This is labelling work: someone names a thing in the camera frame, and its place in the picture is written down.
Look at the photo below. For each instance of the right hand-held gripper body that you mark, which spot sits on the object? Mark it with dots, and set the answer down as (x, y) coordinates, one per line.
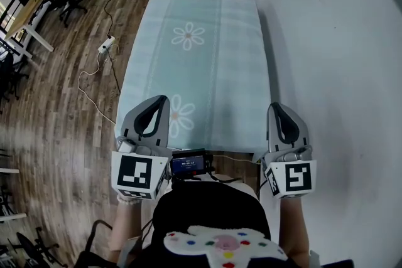
(295, 179)

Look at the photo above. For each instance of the person's black top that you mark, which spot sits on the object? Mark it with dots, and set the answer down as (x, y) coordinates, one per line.
(204, 210)

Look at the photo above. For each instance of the person's right forearm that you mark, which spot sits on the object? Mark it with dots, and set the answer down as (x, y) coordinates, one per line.
(293, 226)

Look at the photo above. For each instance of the white power strip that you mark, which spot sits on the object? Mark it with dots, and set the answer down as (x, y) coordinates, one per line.
(106, 44)

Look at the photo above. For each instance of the person's left forearm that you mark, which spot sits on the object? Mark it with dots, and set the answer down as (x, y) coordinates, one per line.
(128, 222)

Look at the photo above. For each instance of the black chair with armrest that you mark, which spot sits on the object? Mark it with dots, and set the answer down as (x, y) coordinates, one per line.
(95, 224)

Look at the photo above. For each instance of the white plush dotted patch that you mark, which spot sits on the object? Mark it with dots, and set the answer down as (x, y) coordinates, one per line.
(226, 244)

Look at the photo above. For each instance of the light blue floral tablecloth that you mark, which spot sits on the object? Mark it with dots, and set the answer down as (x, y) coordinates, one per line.
(204, 72)

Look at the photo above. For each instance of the small black chest screen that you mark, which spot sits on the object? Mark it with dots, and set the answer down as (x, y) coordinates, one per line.
(188, 164)

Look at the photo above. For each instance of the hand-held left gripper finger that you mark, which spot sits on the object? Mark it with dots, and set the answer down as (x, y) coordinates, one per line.
(128, 127)

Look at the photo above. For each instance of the wooden desk with white legs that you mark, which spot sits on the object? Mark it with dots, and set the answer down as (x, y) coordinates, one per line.
(31, 14)

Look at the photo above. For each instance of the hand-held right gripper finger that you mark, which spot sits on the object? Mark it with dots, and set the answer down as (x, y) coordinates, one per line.
(303, 135)

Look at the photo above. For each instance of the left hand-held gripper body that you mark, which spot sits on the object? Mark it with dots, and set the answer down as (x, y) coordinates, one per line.
(135, 172)

